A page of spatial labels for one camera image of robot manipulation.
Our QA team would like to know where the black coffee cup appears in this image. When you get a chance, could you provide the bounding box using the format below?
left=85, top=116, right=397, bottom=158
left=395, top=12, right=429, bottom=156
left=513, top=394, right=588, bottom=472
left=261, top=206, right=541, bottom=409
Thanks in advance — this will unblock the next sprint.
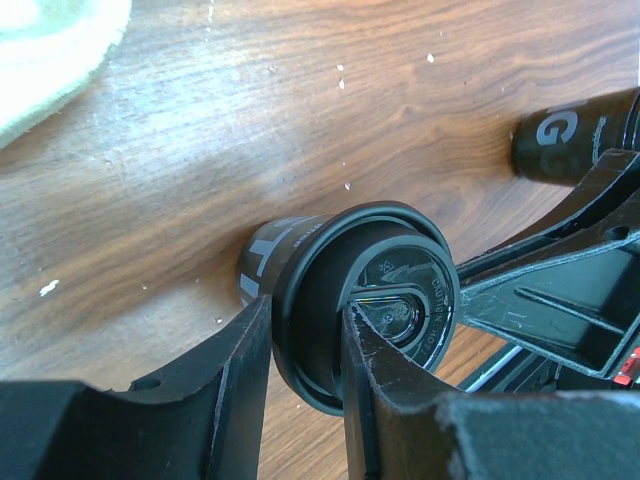
left=511, top=87, right=639, bottom=186
left=237, top=215, right=331, bottom=307

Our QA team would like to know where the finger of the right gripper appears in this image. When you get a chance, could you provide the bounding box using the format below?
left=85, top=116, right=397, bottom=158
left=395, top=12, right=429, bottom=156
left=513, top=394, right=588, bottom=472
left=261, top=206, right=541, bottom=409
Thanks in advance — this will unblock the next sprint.
left=457, top=235, right=639, bottom=379
left=457, top=149, right=639, bottom=275

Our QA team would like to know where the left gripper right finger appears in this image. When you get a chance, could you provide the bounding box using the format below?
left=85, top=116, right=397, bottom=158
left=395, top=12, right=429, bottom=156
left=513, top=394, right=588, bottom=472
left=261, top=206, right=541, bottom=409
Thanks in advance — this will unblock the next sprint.
left=341, top=305, right=639, bottom=479

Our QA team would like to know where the black lid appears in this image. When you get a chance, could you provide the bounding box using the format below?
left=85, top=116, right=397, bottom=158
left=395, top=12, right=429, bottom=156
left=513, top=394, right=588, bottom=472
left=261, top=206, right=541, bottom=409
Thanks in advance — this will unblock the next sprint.
left=273, top=202, right=459, bottom=416

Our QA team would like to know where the cream panda plate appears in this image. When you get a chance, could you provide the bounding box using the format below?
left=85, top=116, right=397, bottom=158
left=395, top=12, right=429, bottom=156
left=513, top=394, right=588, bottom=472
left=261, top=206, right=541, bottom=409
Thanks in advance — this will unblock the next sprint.
left=1, top=0, right=132, bottom=147

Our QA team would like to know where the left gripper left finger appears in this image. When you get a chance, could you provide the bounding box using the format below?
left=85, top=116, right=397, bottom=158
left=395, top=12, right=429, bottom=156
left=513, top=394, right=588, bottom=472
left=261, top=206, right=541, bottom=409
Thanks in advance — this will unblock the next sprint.
left=1, top=296, right=271, bottom=479

